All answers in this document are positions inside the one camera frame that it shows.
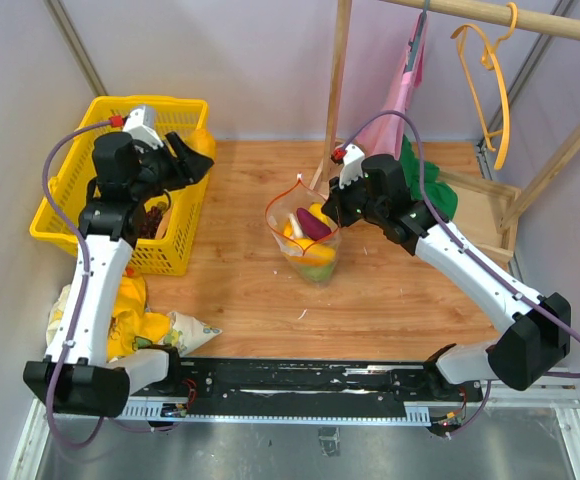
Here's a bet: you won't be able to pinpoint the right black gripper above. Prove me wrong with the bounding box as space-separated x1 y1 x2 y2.
321 170 386 229

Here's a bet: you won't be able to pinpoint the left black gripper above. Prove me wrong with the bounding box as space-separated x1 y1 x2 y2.
130 131 214 202

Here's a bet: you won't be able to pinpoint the yellow lemon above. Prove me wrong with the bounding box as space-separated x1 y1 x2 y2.
185 129 216 159

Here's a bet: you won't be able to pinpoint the yellow bananas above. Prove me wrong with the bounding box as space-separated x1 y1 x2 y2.
308 203 329 226

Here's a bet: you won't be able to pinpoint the purple sweet potato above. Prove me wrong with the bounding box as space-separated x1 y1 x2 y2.
296 207 332 241

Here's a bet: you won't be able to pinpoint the clear zip bag orange zipper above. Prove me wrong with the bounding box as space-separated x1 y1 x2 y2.
264 174 341 285

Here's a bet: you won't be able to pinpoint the white garlic toy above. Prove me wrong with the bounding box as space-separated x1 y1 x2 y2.
287 213 303 240

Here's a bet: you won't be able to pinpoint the orange mango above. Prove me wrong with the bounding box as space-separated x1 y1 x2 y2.
286 238 337 266

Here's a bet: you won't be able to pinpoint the green cabbage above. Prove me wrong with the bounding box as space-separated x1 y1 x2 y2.
299 264 335 284

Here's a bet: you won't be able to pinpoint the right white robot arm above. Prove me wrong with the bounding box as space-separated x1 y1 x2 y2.
322 153 571 400

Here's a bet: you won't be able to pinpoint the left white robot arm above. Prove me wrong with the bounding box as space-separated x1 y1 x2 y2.
23 131 214 417

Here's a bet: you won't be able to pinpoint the yellow plastic basket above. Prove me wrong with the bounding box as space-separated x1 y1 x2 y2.
29 95 209 276

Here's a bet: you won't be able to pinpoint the brown bread roll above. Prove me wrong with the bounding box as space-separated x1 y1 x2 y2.
155 209 172 240

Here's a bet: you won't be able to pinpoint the purple grapes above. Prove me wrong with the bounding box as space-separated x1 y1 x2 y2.
140 202 166 239

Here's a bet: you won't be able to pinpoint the pink cloth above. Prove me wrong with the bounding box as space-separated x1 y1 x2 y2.
356 20 427 159

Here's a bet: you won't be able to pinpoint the green cloth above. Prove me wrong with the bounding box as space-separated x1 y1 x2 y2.
399 136 458 220

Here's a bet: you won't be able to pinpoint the wooden clothes rack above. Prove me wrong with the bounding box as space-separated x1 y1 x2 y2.
305 0 580 265

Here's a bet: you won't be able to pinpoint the yellow patterned cloth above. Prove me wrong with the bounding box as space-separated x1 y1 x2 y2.
45 277 223 361

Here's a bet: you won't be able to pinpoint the grey clothes hanger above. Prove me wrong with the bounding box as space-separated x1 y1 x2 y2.
404 0 430 73

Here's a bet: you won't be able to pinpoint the yellow clothes hanger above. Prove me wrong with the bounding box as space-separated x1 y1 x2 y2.
450 1 520 171

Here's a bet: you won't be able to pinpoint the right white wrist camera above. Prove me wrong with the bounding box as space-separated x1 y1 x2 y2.
331 143 365 189

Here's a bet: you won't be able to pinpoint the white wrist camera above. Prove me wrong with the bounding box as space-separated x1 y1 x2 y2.
331 143 365 189
109 104 164 153

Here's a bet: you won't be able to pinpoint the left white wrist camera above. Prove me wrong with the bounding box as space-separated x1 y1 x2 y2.
109 104 164 153

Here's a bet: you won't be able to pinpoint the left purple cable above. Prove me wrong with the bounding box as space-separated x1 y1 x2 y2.
42 119 121 450

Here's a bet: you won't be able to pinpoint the purple cable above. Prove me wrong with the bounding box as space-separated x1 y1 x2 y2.
42 119 121 450
342 109 580 377

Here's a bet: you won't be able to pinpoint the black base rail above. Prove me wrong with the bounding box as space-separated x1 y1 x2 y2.
125 357 482 424

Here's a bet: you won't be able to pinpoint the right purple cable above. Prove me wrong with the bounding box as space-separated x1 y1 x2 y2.
342 109 580 377

